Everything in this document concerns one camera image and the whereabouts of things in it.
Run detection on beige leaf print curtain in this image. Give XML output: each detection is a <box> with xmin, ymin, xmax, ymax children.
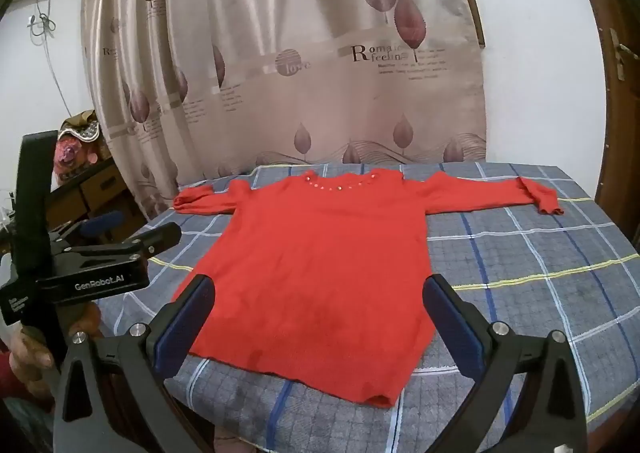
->
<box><xmin>80</xmin><ymin>0</ymin><xmax>488</xmax><ymax>226</ymax></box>

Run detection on grey plaid blanket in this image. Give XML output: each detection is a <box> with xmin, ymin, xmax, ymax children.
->
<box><xmin>95</xmin><ymin>160</ymin><xmax>640</xmax><ymax>453</ymax></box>

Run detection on person's left hand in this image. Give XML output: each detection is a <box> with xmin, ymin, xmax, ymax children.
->
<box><xmin>7</xmin><ymin>302</ymin><xmax>102</xmax><ymax>405</ymax></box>

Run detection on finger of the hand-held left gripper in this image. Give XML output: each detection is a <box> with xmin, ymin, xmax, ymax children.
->
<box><xmin>47</xmin><ymin>211</ymin><xmax>126</xmax><ymax>245</ymax></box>
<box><xmin>50</xmin><ymin>222</ymin><xmax>182</xmax><ymax>259</ymax></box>

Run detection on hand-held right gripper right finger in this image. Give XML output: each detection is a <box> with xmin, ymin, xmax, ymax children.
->
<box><xmin>422</xmin><ymin>274</ymin><xmax>589</xmax><ymax>453</ymax></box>

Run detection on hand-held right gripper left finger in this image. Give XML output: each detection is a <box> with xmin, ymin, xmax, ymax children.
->
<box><xmin>52</xmin><ymin>274</ymin><xmax>217</xmax><ymax>453</ymax></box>

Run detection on dark wooden cabinet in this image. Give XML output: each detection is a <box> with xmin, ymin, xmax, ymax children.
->
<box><xmin>50</xmin><ymin>160</ymin><xmax>147</xmax><ymax>240</ymax></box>

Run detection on red knit sweater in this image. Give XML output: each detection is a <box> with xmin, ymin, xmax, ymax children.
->
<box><xmin>173</xmin><ymin>168</ymin><xmax>565</xmax><ymax>408</ymax></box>

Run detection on metal door latch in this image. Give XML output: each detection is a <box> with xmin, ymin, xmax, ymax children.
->
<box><xmin>610</xmin><ymin>28</ymin><xmax>640</xmax><ymax>81</ymax></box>

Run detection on brown wooden door frame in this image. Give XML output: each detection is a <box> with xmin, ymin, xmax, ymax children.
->
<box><xmin>557</xmin><ymin>0</ymin><xmax>640</xmax><ymax>256</ymax></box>

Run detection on hanging grey cable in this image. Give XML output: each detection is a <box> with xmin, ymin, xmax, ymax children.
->
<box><xmin>27</xmin><ymin>0</ymin><xmax>76</xmax><ymax>116</ymax></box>

